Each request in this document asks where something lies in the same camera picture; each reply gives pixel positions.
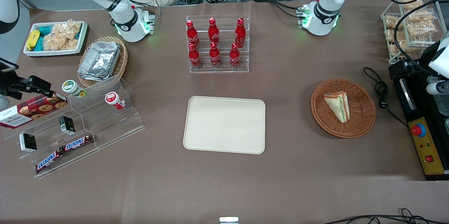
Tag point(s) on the round brown wicker basket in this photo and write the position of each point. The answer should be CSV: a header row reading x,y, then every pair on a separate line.
x,y
361,111

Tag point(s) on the red lid yogurt cup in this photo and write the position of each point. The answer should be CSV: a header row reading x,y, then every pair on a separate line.
x,y
113,99

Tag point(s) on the brown Snickers bar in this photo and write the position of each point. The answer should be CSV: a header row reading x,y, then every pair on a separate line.
x,y
78,142
49,160

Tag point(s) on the clear acrylic stepped stand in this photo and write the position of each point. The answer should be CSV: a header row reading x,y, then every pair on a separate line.
x,y
105,125

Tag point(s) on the bagged cracker snack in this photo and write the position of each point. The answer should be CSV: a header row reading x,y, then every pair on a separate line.
x,y
393,23
395,47
412,2
421,24

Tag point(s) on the bagged rice cracker snacks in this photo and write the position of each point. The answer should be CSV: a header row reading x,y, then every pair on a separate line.
x,y
63,36

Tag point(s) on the white rectangular snack bin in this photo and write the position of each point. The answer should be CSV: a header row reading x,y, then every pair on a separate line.
x,y
83,30

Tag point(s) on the small silver metal bracket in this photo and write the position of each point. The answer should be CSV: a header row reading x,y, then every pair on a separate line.
x,y
228,220

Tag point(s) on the green lid yogurt cup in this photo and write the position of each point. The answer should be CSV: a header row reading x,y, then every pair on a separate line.
x,y
73,88

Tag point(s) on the triangular wrapped sandwich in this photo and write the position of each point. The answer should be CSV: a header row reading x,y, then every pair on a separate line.
x,y
337,106

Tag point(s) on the clear acrylic bottle rack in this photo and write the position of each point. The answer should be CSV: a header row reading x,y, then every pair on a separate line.
x,y
224,63

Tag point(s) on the red cola bottle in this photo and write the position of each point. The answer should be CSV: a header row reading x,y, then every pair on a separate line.
x,y
194,57
213,31
192,33
234,57
240,33
215,56

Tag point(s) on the red tartan cookie box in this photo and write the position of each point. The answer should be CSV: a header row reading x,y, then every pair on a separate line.
x,y
33,111

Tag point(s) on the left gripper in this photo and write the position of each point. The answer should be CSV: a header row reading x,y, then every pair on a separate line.
x,y
418,66

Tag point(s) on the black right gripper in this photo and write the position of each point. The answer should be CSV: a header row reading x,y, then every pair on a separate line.
x,y
10,84

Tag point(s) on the small black carton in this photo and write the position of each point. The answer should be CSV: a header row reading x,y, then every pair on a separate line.
x,y
66,125
28,142

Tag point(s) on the teal snack pack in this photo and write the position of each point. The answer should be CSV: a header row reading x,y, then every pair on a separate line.
x,y
45,31

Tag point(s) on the cream plastic tray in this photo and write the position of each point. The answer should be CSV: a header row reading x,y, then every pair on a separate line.
x,y
224,125

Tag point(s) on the oval light wicker basket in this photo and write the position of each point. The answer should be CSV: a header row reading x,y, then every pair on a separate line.
x,y
122,60

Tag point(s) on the black control box yellow panel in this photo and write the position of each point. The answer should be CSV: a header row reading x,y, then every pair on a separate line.
x,y
426,153

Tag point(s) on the yellow snack pack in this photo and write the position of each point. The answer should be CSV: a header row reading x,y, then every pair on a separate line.
x,y
33,39

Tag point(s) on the silver foil container stack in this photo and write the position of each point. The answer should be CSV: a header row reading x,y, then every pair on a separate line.
x,y
100,60

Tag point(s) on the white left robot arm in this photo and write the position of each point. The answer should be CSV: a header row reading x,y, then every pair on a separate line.
x,y
325,15

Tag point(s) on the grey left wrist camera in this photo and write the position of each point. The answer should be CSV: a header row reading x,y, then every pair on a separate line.
x,y
437,87

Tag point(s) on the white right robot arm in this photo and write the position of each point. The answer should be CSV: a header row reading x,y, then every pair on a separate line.
x,y
123,20

